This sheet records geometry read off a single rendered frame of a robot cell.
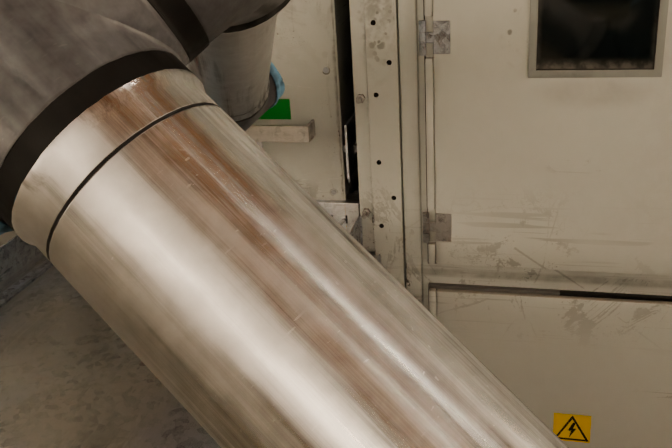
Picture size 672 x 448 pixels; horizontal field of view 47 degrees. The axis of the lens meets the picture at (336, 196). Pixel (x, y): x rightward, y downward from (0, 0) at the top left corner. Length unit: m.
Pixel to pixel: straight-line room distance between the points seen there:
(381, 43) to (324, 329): 0.90
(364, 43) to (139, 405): 0.61
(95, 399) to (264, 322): 0.74
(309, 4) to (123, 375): 0.62
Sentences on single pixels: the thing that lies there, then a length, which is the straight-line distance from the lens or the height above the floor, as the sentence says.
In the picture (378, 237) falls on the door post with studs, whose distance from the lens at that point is 1.29.
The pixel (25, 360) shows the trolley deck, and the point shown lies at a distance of 1.16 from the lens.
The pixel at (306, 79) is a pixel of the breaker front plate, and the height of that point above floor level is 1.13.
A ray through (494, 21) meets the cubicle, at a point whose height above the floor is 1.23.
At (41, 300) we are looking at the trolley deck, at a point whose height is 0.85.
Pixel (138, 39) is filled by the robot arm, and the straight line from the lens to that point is 0.38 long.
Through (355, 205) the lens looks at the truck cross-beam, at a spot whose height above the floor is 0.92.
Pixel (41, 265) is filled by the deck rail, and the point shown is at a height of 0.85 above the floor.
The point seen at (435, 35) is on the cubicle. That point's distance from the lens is 1.16.
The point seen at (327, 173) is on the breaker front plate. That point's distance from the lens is 1.32.
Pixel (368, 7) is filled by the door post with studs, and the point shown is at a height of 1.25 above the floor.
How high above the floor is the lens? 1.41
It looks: 21 degrees down
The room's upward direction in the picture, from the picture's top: 4 degrees counter-clockwise
